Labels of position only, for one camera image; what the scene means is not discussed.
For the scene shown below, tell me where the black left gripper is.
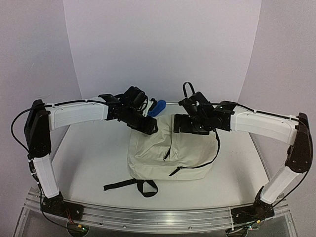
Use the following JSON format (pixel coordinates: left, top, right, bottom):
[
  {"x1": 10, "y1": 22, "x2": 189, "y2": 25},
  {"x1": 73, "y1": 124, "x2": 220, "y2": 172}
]
[{"x1": 123, "y1": 107, "x2": 158, "y2": 135}]

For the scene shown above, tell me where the cream white backpack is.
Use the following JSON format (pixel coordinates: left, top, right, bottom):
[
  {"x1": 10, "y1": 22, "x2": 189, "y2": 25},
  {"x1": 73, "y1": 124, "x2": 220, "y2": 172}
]
[{"x1": 103, "y1": 115, "x2": 221, "y2": 198}]

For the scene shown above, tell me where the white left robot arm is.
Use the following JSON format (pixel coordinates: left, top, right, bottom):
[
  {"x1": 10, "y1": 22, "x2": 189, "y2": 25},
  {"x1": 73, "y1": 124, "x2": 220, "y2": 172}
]
[{"x1": 17, "y1": 99, "x2": 158, "y2": 215}]

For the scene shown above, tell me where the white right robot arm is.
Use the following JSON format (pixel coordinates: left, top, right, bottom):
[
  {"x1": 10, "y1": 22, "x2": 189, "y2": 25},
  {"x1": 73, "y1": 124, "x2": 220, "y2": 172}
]
[{"x1": 174, "y1": 99, "x2": 313, "y2": 204}]

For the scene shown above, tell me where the blue pencil case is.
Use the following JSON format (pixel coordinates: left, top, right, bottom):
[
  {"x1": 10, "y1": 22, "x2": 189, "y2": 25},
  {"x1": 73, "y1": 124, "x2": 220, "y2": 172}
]
[{"x1": 148, "y1": 100, "x2": 166, "y2": 117}]

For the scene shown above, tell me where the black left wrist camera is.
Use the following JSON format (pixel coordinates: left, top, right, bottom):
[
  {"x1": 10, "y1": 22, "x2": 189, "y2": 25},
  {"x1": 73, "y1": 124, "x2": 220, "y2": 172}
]
[{"x1": 121, "y1": 86, "x2": 147, "y2": 110}]

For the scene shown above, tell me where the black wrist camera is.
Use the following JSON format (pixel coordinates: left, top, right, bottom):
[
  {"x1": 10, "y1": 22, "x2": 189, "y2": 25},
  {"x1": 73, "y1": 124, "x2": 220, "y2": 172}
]
[
  {"x1": 178, "y1": 82, "x2": 210, "y2": 117},
  {"x1": 121, "y1": 86, "x2": 147, "y2": 110}
]

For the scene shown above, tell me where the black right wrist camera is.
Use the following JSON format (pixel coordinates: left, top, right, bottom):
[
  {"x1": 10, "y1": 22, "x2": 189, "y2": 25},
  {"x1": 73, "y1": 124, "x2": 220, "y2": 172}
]
[{"x1": 178, "y1": 82, "x2": 210, "y2": 117}]

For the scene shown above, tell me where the aluminium front rail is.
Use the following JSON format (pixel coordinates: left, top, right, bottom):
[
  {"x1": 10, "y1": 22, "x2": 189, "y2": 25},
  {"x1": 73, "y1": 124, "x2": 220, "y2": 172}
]
[{"x1": 39, "y1": 198, "x2": 297, "y2": 234}]

